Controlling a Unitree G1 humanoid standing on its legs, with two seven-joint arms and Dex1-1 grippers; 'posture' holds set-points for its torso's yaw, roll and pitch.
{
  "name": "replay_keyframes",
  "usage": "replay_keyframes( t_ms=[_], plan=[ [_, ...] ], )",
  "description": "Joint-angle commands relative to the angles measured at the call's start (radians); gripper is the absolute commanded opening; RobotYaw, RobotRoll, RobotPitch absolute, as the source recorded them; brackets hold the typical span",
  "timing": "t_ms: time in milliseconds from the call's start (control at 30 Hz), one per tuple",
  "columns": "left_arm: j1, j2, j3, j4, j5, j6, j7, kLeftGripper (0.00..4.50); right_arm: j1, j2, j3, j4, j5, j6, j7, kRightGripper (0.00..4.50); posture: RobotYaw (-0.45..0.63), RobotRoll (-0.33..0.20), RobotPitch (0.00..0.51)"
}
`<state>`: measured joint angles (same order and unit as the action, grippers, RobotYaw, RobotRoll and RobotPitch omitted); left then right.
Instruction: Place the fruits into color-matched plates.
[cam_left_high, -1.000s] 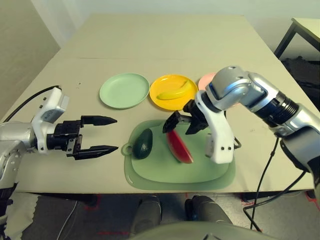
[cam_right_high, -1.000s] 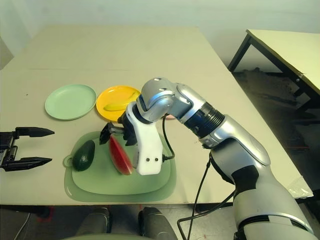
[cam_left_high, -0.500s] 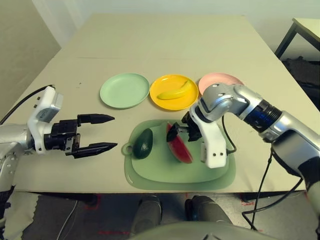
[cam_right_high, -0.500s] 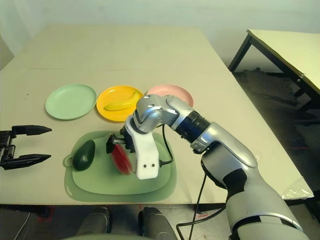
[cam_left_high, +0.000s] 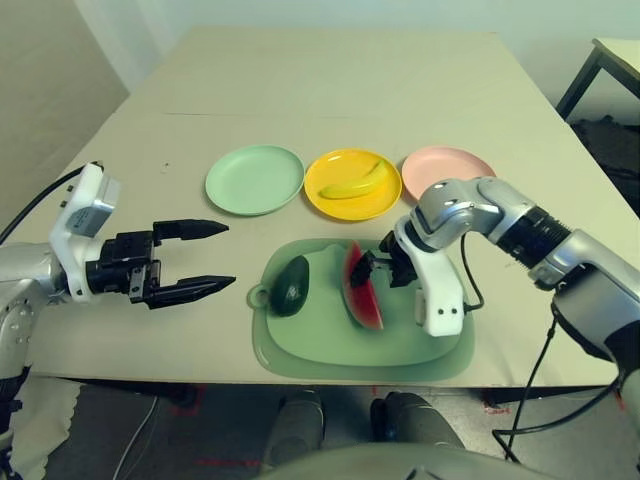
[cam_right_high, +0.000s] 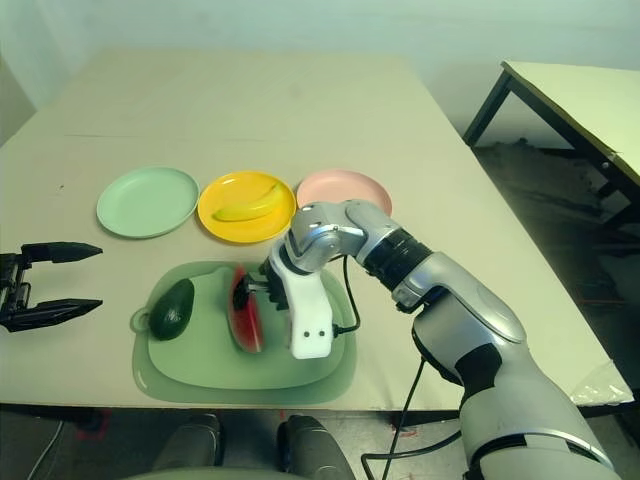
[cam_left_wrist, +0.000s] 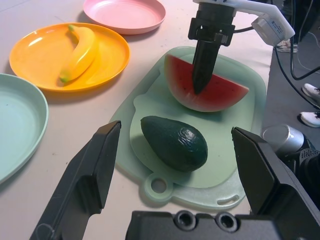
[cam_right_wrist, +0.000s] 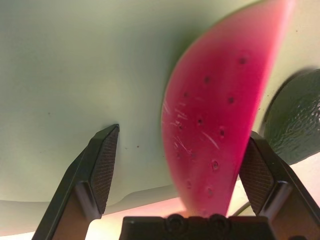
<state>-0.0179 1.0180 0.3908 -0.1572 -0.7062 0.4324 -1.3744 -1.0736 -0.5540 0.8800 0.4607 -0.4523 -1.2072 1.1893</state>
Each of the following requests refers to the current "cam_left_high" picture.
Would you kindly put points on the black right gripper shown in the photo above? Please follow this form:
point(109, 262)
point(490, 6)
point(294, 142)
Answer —
point(402, 270)

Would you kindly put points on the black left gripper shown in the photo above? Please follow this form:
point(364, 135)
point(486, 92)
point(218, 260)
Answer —
point(120, 270)

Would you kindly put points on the red watermelon slice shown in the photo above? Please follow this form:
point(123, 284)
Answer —
point(365, 307)

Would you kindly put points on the yellow banana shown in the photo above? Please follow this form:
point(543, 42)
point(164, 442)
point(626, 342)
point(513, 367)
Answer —
point(360, 187)

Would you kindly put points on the dark green avocado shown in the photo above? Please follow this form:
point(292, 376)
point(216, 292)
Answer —
point(290, 290)

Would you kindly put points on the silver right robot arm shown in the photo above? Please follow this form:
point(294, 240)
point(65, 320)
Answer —
point(500, 210)

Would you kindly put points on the yellow plate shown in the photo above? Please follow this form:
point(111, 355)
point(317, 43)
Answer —
point(350, 207)

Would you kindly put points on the mint green plate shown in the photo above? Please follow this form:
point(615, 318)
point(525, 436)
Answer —
point(252, 180)

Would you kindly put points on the pink plate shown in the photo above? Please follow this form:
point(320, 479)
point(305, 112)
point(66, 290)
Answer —
point(440, 165)

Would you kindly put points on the translucent green mat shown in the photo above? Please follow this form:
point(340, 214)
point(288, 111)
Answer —
point(350, 374)

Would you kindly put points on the grey robot right leg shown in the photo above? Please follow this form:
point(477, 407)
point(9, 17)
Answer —
point(415, 417)

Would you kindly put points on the grey robot leg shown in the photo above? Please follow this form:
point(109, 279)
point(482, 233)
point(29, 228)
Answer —
point(295, 425)
point(415, 417)

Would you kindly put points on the grey robot left leg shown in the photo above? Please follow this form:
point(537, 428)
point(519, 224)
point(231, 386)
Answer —
point(295, 425)

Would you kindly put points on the grey robot torso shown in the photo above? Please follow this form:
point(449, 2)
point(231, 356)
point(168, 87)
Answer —
point(390, 465)

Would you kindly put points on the beige wavy-edged sheet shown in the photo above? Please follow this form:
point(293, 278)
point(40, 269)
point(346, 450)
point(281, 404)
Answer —
point(45, 425)

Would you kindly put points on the side table with black legs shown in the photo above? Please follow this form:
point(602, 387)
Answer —
point(620, 52)

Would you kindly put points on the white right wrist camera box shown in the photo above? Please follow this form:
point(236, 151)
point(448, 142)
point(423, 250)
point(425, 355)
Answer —
point(440, 300)

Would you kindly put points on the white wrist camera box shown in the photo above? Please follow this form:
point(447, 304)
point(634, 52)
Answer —
point(80, 210)
point(440, 300)

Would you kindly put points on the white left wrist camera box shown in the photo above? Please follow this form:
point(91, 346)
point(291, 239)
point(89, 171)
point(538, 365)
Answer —
point(80, 210)

